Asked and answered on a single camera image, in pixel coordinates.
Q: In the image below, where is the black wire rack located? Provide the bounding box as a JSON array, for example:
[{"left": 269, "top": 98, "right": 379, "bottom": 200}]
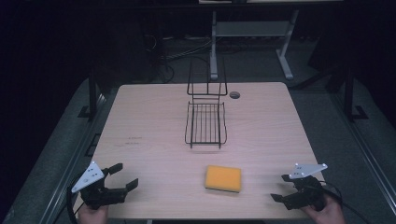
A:
[{"left": 184, "top": 55, "right": 229, "bottom": 150}]

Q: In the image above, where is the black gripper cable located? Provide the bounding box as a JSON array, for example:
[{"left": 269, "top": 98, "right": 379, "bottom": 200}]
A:
[
  {"left": 321, "top": 180, "right": 373, "bottom": 224},
  {"left": 65, "top": 178, "right": 82, "bottom": 224}
]

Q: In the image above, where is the yellow sponge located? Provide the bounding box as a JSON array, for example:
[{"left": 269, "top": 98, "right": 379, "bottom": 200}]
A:
[{"left": 204, "top": 164, "right": 243, "bottom": 194}]

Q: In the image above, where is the person's left hand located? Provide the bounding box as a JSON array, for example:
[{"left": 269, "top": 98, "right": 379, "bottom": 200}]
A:
[{"left": 77, "top": 203, "right": 109, "bottom": 224}]

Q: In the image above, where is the black metal post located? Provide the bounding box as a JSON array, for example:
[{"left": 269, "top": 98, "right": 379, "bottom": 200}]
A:
[
  {"left": 342, "top": 63, "right": 370, "bottom": 123},
  {"left": 78, "top": 66, "right": 102, "bottom": 120}
]

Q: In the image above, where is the person's right hand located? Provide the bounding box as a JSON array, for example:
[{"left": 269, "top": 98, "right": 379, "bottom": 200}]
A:
[{"left": 302, "top": 194, "right": 347, "bottom": 224}]

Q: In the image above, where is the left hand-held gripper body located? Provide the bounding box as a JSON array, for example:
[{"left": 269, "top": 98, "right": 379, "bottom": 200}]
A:
[{"left": 71, "top": 161, "right": 129, "bottom": 210}]

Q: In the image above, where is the grey metal desk frame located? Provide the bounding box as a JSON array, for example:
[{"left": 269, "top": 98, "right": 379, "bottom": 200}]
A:
[{"left": 209, "top": 8, "right": 301, "bottom": 81}]

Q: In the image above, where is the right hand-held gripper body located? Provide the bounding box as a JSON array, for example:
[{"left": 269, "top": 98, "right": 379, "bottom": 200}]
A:
[{"left": 285, "top": 162, "right": 329, "bottom": 211}]

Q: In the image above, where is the bundle of floor cables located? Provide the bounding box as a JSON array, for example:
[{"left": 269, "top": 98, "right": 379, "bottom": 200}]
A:
[{"left": 144, "top": 32, "right": 216, "bottom": 85}]

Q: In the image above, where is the aluminium floor rail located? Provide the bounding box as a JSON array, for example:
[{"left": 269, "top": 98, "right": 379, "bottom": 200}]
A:
[
  {"left": 36, "top": 92, "right": 108, "bottom": 224},
  {"left": 330, "top": 91, "right": 396, "bottom": 216}
]

